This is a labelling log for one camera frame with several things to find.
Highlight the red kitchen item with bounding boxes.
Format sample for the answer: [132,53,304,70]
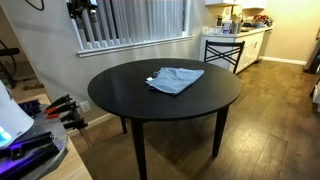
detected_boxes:
[253,14,269,24]

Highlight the black mounting rails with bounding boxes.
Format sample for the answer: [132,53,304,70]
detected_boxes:
[0,131,61,180]

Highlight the white kitchen counter cabinet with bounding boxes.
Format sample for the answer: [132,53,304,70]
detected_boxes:
[199,26,273,74]

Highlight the white upper kitchen cabinet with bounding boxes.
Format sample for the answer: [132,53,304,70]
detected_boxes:
[204,0,268,10]

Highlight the blue bowl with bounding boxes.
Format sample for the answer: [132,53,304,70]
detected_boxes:
[251,22,267,30]

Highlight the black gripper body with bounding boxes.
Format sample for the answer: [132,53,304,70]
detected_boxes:
[67,0,90,19]

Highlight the blue towel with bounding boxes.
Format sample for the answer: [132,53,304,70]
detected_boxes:
[145,67,205,96]

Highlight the black pan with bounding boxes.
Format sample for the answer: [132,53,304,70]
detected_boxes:
[240,22,254,33]

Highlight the white wall outlet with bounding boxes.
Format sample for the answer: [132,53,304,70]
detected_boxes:
[79,100,91,114]

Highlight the grey round base plate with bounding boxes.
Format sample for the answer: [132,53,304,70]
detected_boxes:
[0,103,70,180]

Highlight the brown cardboard piece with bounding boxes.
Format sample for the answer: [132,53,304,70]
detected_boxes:
[21,81,45,91]

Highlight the round black table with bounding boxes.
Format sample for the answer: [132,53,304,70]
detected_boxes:
[87,58,243,180]

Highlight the metal canister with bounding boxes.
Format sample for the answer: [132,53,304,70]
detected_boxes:
[231,21,242,35]

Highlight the black clamp orange trigger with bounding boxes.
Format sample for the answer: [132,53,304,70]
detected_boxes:
[44,101,78,120]

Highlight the white window sill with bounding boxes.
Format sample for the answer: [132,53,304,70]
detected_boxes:
[77,34,195,58]

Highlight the white blue container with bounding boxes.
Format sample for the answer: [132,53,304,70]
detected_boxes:
[222,19,233,35]

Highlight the white vertical window blinds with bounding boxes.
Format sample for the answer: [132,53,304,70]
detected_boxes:
[71,0,188,50]

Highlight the black metal chair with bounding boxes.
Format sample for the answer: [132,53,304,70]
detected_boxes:
[203,39,246,75]

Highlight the black clamp metal bar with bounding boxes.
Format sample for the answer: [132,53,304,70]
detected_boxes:
[63,119,95,150]

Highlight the white floor object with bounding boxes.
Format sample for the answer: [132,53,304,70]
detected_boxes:
[311,79,320,113]

